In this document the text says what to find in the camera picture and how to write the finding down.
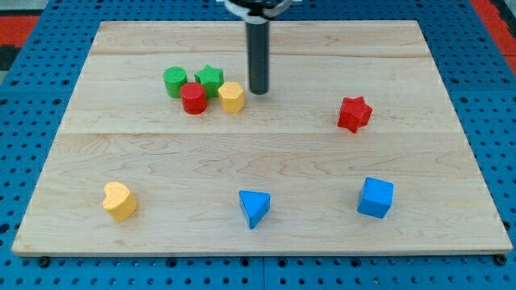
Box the green cylinder block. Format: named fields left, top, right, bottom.
left=163, top=66, right=188, bottom=98

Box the yellow hexagon block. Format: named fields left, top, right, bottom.
left=218, top=81, right=245, bottom=114

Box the red star block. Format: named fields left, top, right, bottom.
left=337, top=96, right=373, bottom=134

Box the red cylinder block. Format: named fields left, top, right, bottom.
left=180, top=82, right=207, bottom=114

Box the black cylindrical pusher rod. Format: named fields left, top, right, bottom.
left=246, top=22, right=269, bottom=95

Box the light wooden board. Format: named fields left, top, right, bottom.
left=12, top=20, right=513, bottom=257

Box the blue cube block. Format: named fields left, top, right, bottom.
left=357, top=177, right=394, bottom=218

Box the green star block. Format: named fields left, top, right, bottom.
left=194, top=64, right=224, bottom=98

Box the blue triangle block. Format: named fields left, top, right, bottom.
left=239, top=190, right=271, bottom=230

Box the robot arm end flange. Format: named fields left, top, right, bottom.
left=223, top=0, right=293, bottom=23

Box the yellow heart block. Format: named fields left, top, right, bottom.
left=102, top=181, right=138, bottom=222

